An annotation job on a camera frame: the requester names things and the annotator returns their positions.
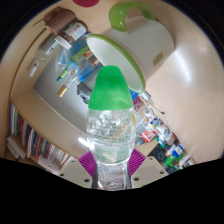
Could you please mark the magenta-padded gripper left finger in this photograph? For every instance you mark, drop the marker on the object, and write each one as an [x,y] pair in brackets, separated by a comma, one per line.
[75,170]

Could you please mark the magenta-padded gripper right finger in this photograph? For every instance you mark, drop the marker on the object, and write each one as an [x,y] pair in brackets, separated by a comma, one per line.
[150,170]

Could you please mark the clear bottle with green cap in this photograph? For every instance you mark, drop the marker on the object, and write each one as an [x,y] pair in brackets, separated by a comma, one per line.
[111,96]

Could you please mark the red and white small box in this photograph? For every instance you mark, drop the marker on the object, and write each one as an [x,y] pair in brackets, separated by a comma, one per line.
[147,136]

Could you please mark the wooden shelf unit with books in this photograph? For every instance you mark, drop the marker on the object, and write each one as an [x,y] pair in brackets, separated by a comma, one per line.
[36,133]

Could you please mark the grey shaker bottle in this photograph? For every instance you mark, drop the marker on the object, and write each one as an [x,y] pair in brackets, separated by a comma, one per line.
[85,91]

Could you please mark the clear bottle with yellow cap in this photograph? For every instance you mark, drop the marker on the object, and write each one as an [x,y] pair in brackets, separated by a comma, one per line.
[75,78]

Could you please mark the green glass bottle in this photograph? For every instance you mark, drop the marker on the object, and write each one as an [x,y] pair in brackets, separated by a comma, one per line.
[71,65]

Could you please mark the tall clear glass bottle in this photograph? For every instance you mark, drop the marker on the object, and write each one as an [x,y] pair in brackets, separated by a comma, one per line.
[45,50]

